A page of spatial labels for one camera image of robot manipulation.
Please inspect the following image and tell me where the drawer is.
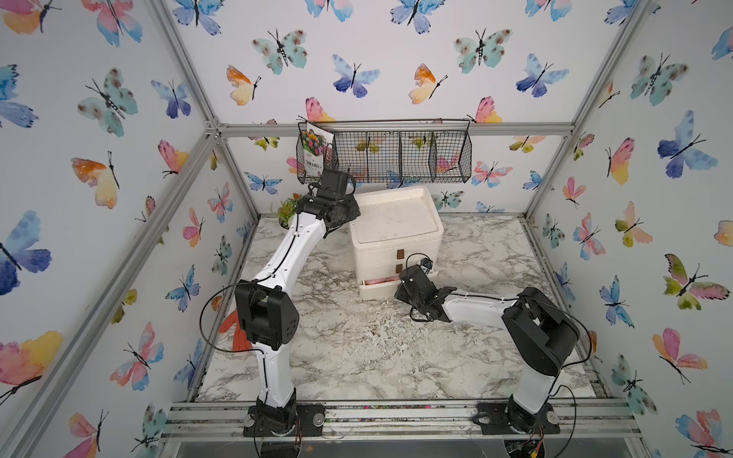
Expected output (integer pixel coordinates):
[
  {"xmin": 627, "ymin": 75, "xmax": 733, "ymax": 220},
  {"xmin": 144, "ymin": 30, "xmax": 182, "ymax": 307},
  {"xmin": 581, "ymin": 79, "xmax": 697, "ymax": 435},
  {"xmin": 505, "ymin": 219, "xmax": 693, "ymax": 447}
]
[
  {"xmin": 356, "ymin": 251, "xmax": 438, "ymax": 282},
  {"xmin": 356, "ymin": 267, "xmax": 401, "ymax": 301},
  {"xmin": 352, "ymin": 232, "xmax": 443, "ymax": 268}
]

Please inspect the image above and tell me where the pink bag roll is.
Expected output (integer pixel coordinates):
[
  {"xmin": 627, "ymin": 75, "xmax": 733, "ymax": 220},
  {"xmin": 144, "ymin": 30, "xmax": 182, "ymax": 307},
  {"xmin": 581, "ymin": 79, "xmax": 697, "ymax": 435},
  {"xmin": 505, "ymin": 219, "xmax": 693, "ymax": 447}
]
[{"xmin": 364, "ymin": 276, "xmax": 399, "ymax": 285}]

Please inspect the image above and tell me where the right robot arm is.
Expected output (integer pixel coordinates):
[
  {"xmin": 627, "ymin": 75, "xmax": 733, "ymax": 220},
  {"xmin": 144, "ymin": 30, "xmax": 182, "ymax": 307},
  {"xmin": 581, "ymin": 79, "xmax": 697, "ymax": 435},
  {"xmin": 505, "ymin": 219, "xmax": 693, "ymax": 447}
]
[{"xmin": 395, "ymin": 265, "xmax": 580, "ymax": 416}]

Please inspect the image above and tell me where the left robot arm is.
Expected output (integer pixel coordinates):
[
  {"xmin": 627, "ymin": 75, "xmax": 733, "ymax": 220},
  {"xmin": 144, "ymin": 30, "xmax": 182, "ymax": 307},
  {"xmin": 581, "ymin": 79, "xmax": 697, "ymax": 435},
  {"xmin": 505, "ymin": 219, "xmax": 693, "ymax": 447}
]
[{"xmin": 235, "ymin": 169, "xmax": 360, "ymax": 408}]

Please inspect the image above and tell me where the white three-drawer foam cabinet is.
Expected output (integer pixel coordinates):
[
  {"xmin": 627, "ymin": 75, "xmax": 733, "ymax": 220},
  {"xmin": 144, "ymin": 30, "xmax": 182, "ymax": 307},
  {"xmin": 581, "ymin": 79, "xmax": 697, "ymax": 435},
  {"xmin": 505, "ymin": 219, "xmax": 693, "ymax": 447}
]
[{"xmin": 347, "ymin": 185, "xmax": 445, "ymax": 302}]

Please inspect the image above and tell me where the potted artificial flower plant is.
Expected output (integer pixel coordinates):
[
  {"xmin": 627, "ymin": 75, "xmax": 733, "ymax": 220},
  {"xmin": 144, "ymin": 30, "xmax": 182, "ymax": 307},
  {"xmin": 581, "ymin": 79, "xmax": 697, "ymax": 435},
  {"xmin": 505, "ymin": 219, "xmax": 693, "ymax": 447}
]
[{"xmin": 277, "ymin": 193, "xmax": 301, "ymax": 230}]

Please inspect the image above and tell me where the flower seed packet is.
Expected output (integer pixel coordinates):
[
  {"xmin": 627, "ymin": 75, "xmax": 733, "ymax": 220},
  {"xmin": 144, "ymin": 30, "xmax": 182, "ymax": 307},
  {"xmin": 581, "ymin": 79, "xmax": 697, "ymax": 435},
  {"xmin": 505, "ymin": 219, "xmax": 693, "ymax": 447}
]
[{"xmin": 300, "ymin": 122, "xmax": 334, "ymax": 179}]

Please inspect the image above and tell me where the red rubber glove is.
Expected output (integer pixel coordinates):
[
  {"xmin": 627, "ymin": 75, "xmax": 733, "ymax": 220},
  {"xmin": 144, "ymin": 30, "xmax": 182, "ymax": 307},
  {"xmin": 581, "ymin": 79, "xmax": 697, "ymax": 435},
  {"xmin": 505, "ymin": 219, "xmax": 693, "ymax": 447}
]
[{"xmin": 219, "ymin": 310, "xmax": 252, "ymax": 352}]

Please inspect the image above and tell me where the black wire wall basket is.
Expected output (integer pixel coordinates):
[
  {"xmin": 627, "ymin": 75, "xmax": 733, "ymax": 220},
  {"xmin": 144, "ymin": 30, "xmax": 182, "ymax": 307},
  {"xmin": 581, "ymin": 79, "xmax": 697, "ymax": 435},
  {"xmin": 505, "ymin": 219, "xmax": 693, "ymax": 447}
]
[{"xmin": 295, "ymin": 119, "xmax": 473, "ymax": 187}]

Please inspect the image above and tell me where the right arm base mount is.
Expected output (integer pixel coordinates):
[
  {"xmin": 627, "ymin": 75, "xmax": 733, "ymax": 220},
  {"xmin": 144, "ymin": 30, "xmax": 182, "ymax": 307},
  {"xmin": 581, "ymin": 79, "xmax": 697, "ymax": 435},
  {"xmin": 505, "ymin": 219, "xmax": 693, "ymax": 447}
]
[{"xmin": 471, "ymin": 399, "xmax": 560, "ymax": 435}]

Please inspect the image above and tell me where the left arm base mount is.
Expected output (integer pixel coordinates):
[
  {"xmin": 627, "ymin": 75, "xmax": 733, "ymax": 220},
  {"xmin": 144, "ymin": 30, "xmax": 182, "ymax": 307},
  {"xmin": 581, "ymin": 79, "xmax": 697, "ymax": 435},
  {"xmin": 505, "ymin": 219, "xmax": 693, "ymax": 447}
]
[{"xmin": 242, "ymin": 402, "xmax": 326, "ymax": 438}]

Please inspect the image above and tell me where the aluminium front rail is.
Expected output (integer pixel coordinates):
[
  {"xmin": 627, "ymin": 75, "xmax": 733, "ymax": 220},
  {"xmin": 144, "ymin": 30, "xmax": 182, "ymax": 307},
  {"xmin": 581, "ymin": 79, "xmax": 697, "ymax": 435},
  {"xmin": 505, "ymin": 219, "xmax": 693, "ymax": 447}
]
[{"xmin": 162, "ymin": 398, "xmax": 641, "ymax": 443}]

